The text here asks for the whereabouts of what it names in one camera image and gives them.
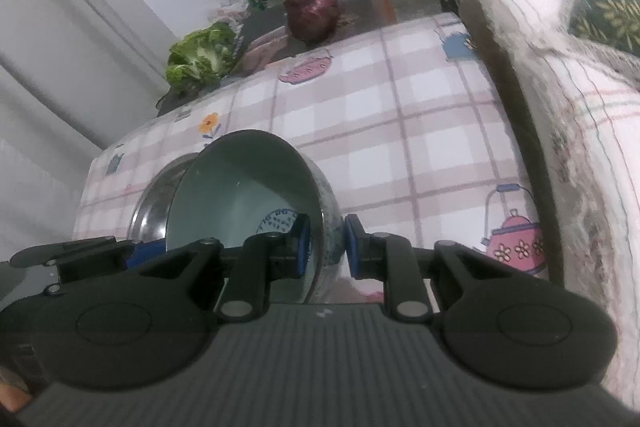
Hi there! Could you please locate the green lettuce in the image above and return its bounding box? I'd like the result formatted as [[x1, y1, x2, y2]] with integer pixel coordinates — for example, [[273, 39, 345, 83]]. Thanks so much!
[[165, 22, 242, 90]]

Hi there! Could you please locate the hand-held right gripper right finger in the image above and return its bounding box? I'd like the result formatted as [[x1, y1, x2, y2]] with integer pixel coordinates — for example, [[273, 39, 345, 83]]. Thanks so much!
[[344, 213, 518, 323]]

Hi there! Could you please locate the blue patterned ceramic bowl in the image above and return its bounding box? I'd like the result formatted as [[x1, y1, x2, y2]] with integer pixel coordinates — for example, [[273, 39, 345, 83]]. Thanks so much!
[[164, 131, 346, 305]]

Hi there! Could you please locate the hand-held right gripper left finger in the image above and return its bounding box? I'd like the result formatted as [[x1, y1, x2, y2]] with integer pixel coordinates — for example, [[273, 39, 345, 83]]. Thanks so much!
[[135, 213, 312, 323]]

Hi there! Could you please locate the white curtain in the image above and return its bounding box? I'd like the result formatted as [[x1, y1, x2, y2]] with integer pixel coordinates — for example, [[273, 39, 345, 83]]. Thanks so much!
[[0, 0, 173, 152]]

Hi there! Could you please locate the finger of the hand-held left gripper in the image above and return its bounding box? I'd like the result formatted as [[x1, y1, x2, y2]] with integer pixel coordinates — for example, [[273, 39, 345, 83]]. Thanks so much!
[[9, 236, 167, 299]]

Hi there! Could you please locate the large steel basin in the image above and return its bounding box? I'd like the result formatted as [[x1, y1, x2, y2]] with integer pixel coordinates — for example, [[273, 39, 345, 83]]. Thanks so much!
[[129, 152, 203, 249]]

